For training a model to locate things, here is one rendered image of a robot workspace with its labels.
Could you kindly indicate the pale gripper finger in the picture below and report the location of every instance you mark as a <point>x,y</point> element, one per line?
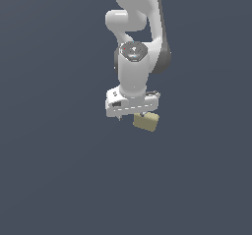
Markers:
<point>119,117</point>
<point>142,114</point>

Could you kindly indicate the tan cube block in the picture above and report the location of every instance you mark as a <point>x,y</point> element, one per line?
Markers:
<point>146,121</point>

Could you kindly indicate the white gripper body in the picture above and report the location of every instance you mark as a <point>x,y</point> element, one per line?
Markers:
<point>131,104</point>

